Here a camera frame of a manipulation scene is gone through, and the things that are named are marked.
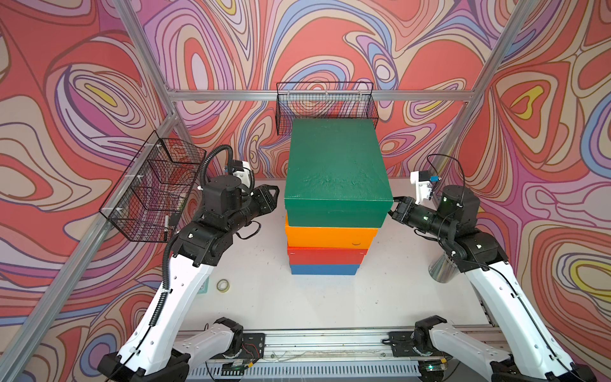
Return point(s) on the blue shoebox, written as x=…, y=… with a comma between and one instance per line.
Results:
x=324, y=269

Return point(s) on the tape roll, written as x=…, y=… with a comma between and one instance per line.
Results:
x=223, y=286

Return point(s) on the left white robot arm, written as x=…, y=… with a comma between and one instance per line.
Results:
x=189, y=258

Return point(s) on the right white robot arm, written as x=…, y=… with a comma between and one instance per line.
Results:
x=534, y=354

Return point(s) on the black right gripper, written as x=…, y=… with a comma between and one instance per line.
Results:
x=402, y=208

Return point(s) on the orange shoebox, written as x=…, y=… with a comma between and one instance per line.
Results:
x=326, y=237

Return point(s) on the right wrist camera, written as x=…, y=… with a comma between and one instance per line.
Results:
x=424, y=183

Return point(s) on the black wire basket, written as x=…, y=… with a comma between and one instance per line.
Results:
x=323, y=100
x=157, y=182

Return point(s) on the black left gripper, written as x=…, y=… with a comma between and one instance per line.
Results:
x=262, y=198

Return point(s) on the black marker in basket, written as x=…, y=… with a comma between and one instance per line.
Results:
x=166, y=227

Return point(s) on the green shoebox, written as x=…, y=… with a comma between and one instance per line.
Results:
x=336, y=176

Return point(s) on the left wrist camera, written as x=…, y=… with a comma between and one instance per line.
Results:
x=244, y=172

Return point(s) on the black wire basket left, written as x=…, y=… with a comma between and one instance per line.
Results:
x=157, y=182

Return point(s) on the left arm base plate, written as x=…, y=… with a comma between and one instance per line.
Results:
x=249, y=346

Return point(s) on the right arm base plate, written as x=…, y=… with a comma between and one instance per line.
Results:
x=402, y=344

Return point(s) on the black wire basket back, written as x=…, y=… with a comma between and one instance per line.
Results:
x=323, y=100

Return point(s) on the metal cup of pens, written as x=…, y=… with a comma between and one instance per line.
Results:
x=443, y=269

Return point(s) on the red shoebox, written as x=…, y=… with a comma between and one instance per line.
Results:
x=326, y=256

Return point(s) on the aluminium front rail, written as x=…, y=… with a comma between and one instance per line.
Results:
x=324, y=351

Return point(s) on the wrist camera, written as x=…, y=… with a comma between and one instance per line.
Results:
x=424, y=183
x=244, y=172

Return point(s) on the mint green small clock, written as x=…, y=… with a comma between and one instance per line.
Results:
x=204, y=287

